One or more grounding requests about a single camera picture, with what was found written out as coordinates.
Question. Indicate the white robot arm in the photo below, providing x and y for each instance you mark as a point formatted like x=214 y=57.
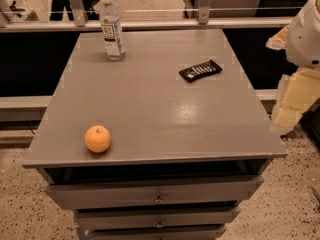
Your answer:
x=303 y=39

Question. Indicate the grey middle drawer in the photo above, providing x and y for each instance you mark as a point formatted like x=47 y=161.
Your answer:
x=157 y=218

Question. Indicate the grey drawer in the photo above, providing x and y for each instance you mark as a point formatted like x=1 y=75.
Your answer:
x=203 y=232
x=157 y=218
x=154 y=192

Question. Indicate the grey drawer cabinet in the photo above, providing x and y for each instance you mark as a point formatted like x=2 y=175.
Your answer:
x=162 y=127

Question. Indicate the clear plastic water bottle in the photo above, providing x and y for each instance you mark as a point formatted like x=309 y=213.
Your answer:
x=112 y=32

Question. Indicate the grey top drawer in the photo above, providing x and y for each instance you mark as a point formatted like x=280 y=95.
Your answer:
x=154 y=192

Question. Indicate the grey bottom drawer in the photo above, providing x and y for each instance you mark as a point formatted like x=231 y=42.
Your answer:
x=203 y=232

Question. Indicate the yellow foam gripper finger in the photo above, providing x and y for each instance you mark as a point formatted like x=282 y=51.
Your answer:
x=279 y=40
x=295 y=96

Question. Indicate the orange fruit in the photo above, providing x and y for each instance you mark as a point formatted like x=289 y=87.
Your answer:
x=97 y=139

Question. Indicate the metal railing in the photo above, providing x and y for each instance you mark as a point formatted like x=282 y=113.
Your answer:
x=33 y=16

